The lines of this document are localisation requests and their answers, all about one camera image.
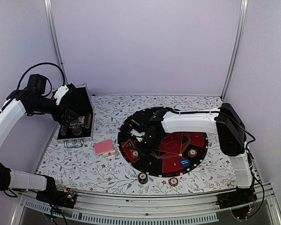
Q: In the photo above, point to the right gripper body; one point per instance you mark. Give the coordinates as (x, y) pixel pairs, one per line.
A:
(150, 144)

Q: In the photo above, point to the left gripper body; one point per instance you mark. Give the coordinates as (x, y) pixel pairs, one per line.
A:
(56, 115)

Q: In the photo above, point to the blue small blind button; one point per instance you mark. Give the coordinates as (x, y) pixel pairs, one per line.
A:
(184, 162)

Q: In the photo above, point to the orange poker chip stack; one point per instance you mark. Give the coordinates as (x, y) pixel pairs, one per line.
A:
(173, 181)

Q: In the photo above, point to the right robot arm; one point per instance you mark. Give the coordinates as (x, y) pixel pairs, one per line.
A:
(222, 121)

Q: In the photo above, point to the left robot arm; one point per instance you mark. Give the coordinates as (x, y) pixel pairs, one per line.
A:
(28, 101)

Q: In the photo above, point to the round red black poker mat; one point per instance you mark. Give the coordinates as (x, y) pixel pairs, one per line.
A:
(164, 160)

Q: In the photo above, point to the aluminium poker case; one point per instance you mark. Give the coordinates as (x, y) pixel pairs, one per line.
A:
(77, 127)

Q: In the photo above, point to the dark poker chip stack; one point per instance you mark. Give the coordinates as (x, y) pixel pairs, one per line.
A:
(142, 178)

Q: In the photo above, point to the red playing card deck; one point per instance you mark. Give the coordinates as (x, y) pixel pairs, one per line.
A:
(104, 147)

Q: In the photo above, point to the floral table cloth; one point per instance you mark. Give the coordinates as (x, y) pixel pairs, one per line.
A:
(82, 169)

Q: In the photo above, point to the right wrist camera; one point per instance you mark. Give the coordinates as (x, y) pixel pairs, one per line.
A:
(138, 130)

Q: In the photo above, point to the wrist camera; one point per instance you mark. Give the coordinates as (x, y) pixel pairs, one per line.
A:
(62, 91)
(138, 130)

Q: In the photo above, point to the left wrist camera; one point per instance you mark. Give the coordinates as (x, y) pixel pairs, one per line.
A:
(62, 91)

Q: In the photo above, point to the front aluminium rail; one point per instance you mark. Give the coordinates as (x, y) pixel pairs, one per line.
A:
(112, 209)

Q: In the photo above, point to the left aluminium frame post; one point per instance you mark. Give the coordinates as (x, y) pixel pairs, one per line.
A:
(54, 38)

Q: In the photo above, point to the aluminium frame post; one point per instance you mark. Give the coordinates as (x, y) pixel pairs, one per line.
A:
(54, 38)
(236, 46)

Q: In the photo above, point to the right aluminium frame post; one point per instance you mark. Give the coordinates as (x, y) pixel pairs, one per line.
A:
(236, 46)

